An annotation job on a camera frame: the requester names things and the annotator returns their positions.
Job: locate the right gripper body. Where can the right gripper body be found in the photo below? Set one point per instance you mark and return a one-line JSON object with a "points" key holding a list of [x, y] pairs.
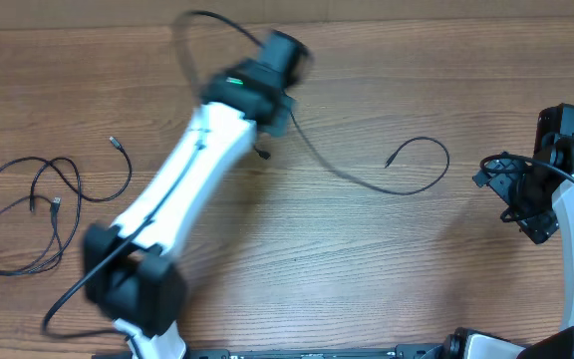
{"points": [[530, 203]]}

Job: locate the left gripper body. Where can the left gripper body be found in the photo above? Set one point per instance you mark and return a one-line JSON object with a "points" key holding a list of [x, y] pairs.
{"points": [[282, 100]]}

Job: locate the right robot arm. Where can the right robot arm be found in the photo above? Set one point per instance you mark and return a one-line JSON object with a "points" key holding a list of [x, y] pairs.
{"points": [[553, 150]]}

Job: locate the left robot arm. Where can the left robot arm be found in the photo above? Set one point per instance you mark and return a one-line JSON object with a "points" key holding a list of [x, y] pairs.
{"points": [[130, 265]]}

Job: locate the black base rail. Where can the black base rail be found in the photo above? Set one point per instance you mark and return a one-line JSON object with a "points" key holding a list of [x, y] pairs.
{"points": [[401, 351]]}

